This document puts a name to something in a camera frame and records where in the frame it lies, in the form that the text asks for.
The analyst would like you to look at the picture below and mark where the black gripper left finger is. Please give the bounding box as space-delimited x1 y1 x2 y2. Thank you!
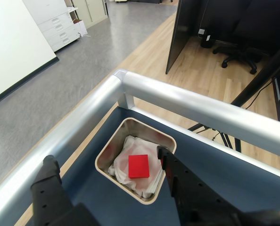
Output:
30 154 100 226

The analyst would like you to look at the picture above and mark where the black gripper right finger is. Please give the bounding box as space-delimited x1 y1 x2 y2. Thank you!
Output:
156 145 249 226

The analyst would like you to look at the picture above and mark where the red cube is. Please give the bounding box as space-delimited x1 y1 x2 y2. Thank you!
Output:
128 154 150 179

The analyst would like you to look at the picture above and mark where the beige metal box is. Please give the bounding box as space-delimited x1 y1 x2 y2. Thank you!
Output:
94 117 177 205

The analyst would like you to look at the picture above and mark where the dark blue table mat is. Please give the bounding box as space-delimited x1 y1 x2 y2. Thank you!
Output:
59 105 280 226

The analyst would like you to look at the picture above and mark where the white crumpled cloth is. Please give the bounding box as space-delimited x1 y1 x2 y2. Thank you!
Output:
107 135 165 200

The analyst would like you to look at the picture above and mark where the black tripod stand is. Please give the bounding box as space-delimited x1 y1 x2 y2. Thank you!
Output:
188 39 280 153

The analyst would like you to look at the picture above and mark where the black desk side panel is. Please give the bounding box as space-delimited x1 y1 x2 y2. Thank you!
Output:
165 0 208 75

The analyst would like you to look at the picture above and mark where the white drawer cabinet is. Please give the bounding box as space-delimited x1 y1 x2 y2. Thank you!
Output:
22 0 79 52

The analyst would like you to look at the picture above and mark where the black office chair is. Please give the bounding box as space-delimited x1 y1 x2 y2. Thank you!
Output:
210 0 265 75

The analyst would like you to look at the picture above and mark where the beige metal cabinet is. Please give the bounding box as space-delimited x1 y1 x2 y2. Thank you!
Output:
70 0 109 29

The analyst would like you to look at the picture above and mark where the silver aluminium rail frame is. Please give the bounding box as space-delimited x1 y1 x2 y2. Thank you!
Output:
0 68 280 226

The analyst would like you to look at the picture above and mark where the thin black floor cable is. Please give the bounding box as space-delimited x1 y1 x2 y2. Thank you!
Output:
245 80 274 110

